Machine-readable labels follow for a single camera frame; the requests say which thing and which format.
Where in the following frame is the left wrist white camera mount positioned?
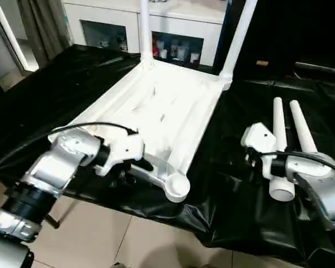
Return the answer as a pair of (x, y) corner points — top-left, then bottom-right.
(94, 133), (145, 177)

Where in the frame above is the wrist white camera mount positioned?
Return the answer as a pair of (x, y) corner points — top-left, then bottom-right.
(241, 122), (277, 179)
(94, 133), (145, 177)

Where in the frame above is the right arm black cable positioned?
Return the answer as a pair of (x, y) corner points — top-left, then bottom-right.
(256, 150), (335, 174)

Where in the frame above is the white plastic table leg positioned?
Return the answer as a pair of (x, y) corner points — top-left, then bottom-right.
(138, 0), (155, 66)
(269, 97), (296, 202)
(289, 100), (318, 153)
(219, 0), (258, 82)

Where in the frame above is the white glass-door cabinet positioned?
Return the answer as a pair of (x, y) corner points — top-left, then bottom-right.
(63, 0), (229, 68)

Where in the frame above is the black backdrop cloth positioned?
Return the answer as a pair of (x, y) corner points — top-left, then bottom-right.
(214, 0), (335, 82)

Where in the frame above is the white plastic table top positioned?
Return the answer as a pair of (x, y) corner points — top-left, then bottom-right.
(64, 60), (232, 204)

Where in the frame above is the black shiny mat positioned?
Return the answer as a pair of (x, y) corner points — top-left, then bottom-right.
(0, 43), (335, 266)

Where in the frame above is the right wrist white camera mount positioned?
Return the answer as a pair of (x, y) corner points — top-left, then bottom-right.
(241, 122), (277, 179)

